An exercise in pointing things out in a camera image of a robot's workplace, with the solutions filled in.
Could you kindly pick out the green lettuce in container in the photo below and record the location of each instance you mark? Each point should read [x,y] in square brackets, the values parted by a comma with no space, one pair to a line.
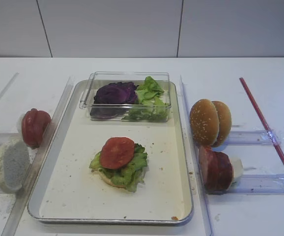
[148,95]

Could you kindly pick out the tomato slice on bun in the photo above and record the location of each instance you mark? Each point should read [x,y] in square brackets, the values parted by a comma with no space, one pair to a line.
[117,152]

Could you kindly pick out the lettuce leaf on bun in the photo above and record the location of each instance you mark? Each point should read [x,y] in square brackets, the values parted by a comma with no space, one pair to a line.
[123,175]

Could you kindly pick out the stack of meat slices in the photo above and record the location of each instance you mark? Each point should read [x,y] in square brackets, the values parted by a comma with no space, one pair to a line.
[216,169]

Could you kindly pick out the stack of tomato slices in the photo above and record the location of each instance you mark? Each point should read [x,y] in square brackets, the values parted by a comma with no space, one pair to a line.
[33,125]

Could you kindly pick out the white block behind meat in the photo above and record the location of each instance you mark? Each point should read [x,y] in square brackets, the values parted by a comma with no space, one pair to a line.
[237,169]

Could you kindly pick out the purple cabbage leaves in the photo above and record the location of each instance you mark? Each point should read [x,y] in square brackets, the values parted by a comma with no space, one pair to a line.
[113,94]

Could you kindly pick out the clear plastic container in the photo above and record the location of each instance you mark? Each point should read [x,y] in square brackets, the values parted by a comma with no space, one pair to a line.
[101,78]

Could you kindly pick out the front sesame bun top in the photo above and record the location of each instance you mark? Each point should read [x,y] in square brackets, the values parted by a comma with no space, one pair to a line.
[204,122]

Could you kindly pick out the bottom bun on tray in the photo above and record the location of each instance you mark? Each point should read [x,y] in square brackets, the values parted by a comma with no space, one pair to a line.
[138,178]

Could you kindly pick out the rear bun top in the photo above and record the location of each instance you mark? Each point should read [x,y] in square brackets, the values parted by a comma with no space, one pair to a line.
[225,122]

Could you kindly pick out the right upper clear holder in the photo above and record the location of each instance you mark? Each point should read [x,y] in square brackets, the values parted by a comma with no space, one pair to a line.
[252,138]

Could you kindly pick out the clear holder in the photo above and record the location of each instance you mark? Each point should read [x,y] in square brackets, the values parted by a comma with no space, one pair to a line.
[255,185]
[252,138]

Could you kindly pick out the metal baking tray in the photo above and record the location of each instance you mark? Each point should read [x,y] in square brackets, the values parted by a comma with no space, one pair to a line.
[68,191]

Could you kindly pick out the right lower clear holder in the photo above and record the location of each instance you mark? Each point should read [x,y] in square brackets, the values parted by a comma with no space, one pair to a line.
[255,185]

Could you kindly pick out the right clear acrylic rail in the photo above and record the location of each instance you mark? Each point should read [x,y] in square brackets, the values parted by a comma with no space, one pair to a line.
[200,189]

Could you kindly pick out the clear acrylic rail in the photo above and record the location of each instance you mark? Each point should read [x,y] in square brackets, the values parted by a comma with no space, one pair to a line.
[23,195]
[200,189]

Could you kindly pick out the red straw rail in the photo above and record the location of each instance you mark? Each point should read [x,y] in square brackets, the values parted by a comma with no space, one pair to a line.
[266,126]

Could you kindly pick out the far left clear rail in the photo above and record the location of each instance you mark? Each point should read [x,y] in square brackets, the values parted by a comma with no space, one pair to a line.
[8,85]

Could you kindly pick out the left clear acrylic rail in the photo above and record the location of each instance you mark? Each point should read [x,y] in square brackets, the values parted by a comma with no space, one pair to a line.
[23,195]

